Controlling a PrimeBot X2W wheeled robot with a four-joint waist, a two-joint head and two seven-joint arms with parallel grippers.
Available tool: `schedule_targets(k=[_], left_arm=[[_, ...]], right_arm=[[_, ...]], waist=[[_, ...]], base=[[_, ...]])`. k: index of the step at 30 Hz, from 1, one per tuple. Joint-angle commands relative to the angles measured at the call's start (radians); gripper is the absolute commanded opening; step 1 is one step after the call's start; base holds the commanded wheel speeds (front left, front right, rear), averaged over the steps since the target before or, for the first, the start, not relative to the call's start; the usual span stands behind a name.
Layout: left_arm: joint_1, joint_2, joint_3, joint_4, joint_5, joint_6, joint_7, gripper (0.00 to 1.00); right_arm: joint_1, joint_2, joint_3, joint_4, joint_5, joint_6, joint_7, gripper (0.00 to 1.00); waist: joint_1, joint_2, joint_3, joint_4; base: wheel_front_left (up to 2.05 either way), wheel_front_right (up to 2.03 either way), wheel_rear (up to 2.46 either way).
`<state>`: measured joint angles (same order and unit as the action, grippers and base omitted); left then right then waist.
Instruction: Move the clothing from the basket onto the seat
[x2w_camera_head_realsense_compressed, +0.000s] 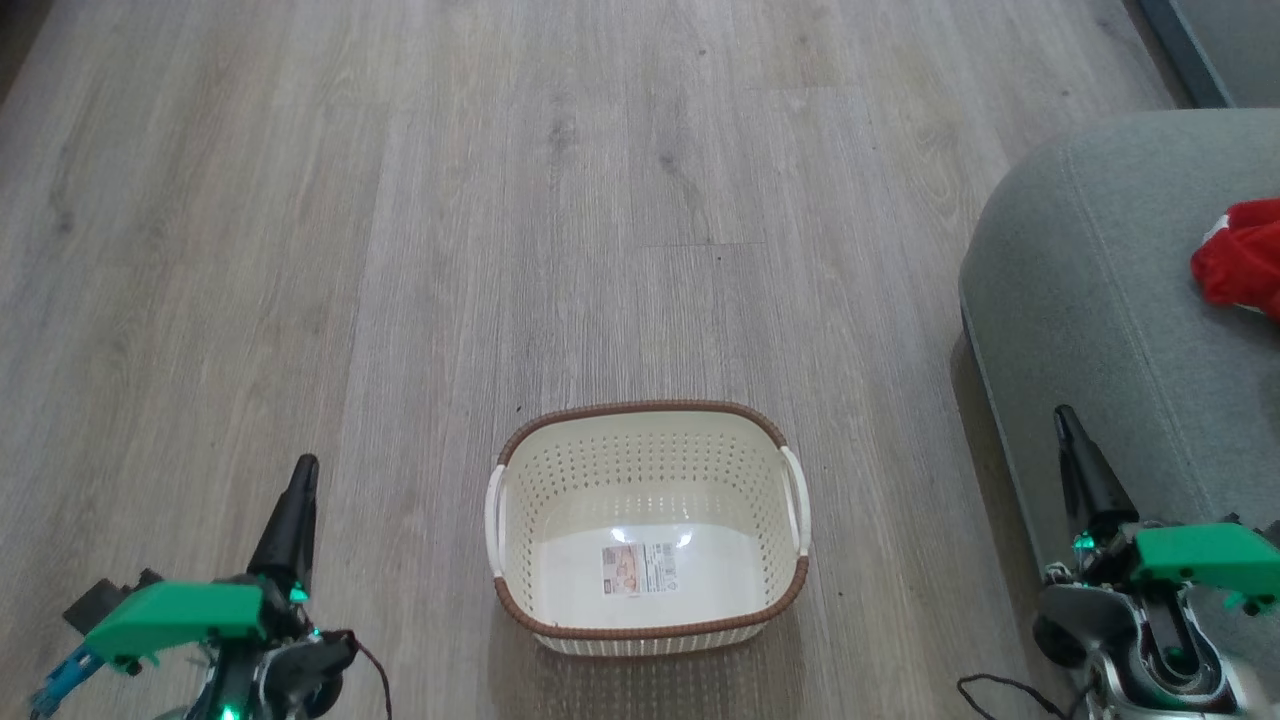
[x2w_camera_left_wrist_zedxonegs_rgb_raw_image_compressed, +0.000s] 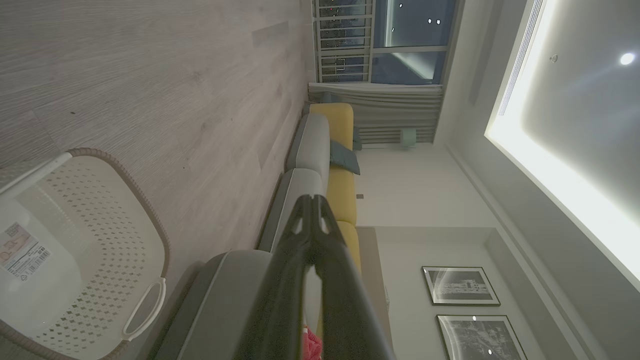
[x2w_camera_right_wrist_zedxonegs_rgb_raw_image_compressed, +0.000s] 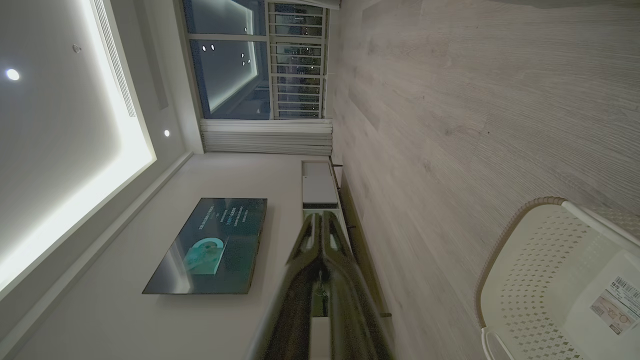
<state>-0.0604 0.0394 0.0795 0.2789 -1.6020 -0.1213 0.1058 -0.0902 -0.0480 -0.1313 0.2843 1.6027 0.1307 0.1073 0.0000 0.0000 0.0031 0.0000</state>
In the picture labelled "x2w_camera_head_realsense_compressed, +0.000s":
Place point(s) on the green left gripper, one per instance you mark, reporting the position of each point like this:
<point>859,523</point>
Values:
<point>180,615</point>

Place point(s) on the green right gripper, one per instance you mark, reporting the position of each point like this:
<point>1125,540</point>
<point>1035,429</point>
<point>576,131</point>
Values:
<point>1200,555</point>

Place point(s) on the red garment with white trim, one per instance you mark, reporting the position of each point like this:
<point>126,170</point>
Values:
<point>1245,260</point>

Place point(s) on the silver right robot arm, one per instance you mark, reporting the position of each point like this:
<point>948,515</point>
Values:
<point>1110,680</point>

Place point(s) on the printed sticker inside basket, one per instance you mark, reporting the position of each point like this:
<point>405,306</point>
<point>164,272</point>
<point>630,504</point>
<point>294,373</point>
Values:
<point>640,570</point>

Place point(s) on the cream basket with brown rim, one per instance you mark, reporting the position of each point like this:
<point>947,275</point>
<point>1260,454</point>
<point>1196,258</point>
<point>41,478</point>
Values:
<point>650,470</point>

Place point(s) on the grey fabric sofa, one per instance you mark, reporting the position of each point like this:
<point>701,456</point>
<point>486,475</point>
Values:
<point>1100,300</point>

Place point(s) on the dark grey furniture edge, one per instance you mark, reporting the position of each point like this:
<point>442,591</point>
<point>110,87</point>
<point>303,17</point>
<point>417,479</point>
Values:
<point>1230,40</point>

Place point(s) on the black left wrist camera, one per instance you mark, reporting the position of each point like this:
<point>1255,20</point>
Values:
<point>95,600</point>

